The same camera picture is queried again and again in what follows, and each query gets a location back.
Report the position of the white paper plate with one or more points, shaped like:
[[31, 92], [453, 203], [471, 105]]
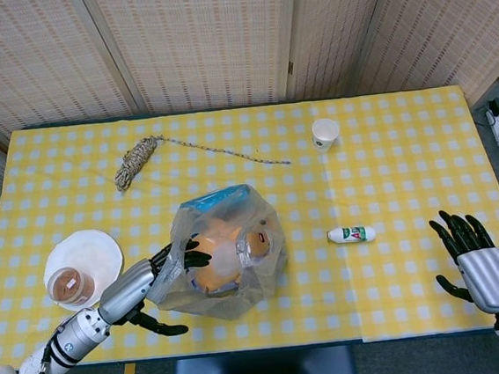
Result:
[[92, 251]]

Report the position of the small white bottle green label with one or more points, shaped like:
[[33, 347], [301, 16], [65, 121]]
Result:
[[351, 235]]

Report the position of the yellow white checkered tablecloth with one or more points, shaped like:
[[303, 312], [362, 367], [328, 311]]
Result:
[[387, 191]]

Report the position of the brass screen hinge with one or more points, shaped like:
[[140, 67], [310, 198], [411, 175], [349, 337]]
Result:
[[289, 66]]

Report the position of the round clear tub brown contents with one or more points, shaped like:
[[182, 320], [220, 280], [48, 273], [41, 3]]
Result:
[[70, 289]]

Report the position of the orange plush toy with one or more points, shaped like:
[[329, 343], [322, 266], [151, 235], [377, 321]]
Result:
[[214, 261]]

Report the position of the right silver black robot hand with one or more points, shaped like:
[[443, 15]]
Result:
[[488, 274]]

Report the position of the white paper cup flower print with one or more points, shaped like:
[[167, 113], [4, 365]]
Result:
[[325, 133]]

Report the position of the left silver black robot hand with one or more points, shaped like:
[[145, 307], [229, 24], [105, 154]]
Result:
[[126, 287]]

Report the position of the blue plastic package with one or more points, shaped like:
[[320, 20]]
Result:
[[215, 198]]

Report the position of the translucent plastic bag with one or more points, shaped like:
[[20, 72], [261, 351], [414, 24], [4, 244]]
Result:
[[263, 278]]

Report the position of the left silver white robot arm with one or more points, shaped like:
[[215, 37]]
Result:
[[74, 341]]

